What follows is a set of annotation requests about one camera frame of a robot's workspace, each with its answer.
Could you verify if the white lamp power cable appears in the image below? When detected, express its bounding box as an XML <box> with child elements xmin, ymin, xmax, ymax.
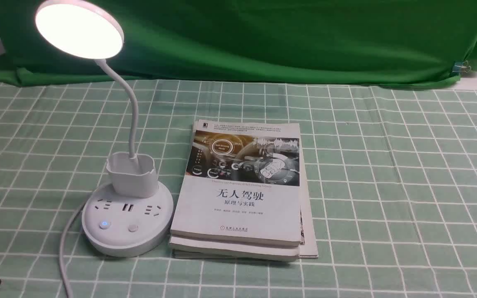
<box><xmin>59</xmin><ymin>200</ymin><xmax>87</xmax><ymax>298</ymax></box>

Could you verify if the top white self-driving book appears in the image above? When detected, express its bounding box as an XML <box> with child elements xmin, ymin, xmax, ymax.
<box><xmin>171</xmin><ymin>120</ymin><xmax>301</xmax><ymax>247</ymax></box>

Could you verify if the blue binder clip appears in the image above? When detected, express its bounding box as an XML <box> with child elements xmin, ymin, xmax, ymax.
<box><xmin>451</xmin><ymin>61</ymin><xmax>472</xmax><ymax>76</ymax></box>

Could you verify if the bottom thin magazine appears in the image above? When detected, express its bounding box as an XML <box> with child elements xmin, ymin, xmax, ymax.
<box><xmin>171</xmin><ymin>182</ymin><xmax>319</xmax><ymax>260</ymax></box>

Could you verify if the green backdrop cloth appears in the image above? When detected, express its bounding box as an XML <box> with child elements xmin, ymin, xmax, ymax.
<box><xmin>0</xmin><ymin>0</ymin><xmax>477</xmax><ymax>90</ymax></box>

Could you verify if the green checked tablecloth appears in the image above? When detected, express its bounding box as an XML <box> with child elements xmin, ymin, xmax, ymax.
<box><xmin>0</xmin><ymin>80</ymin><xmax>477</xmax><ymax>298</ymax></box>

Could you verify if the white desk lamp with sockets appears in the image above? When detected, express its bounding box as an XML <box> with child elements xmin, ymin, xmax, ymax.
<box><xmin>35</xmin><ymin>0</ymin><xmax>173</xmax><ymax>258</ymax></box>

